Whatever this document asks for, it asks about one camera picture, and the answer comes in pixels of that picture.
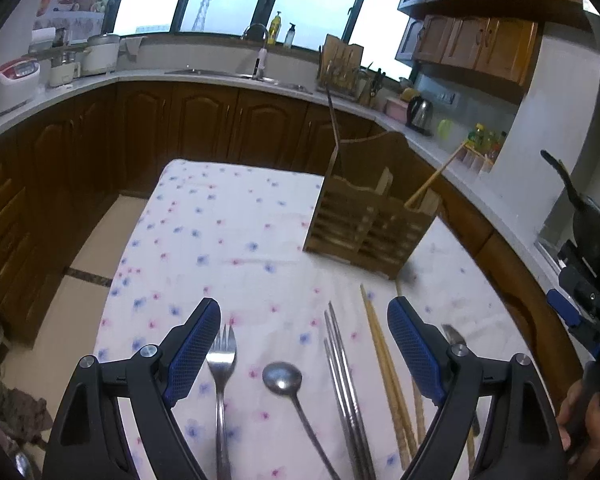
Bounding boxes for black knife block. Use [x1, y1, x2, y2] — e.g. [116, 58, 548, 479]
[370, 68, 386, 98]

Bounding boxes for lower wooden cabinets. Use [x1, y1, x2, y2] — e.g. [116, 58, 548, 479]
[0, 81, 581, 411]

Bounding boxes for floral white tablecloth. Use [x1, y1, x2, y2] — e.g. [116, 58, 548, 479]
[94, 159, 527, 479]

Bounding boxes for clear soap dispenser bottle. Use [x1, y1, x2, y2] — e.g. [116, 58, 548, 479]
[283, 23, 296, 49]

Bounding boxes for white red rice cooker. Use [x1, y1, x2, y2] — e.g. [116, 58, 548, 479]
[0, 58, 41, 115]

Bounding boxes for paper towel roll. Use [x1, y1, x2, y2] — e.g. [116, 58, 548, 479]
[29, 27, 56, 53]

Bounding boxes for countertop dish rack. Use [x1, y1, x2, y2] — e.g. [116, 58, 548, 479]
[316, 34, 368, 101]

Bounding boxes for person's right hand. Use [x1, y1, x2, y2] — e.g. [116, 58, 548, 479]
[555, 378, 600, 466]

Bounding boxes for steel spoon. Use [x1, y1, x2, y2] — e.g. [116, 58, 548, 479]
[262, 361, 339, 479]

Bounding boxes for green cup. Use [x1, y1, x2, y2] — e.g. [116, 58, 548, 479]
[437, 119, 453, 141]

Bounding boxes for small white appliance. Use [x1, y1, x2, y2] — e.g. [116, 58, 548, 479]
[47, 51, 81, 88]

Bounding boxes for wooden cabinets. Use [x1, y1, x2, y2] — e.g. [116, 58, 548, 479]
[0, 81, 581, 411]
[396, 0, 591, 104]

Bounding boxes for spice jar rack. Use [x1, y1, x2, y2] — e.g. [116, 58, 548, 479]
[457, 145, 493, 174]

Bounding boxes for black wok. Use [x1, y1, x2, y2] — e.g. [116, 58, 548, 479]
[540, 150, 600, 276]

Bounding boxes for wooden utensil holder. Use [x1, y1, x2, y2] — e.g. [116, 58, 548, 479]
[303, 131, 442, 280]

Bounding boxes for green yellow bottle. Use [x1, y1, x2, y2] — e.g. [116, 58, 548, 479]
[468, 124, 507, 162]

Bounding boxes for upper wooden cabinets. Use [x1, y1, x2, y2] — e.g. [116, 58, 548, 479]
[396, 0, 591, 104]

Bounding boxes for yellow oil bottle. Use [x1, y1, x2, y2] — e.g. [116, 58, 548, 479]
[268, 11, 282, 44]

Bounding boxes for steel electric kettle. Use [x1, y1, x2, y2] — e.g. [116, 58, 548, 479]
[406, 96, 432, 136]

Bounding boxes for chrome kitchen faucet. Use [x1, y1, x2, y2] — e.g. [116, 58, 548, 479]
[242, 22, 270, 80]

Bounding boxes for kitchen sink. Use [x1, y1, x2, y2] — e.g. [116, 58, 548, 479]
[166, 68, 312, 94]

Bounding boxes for pink container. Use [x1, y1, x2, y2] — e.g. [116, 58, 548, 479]
[385, 98, 408, 124]

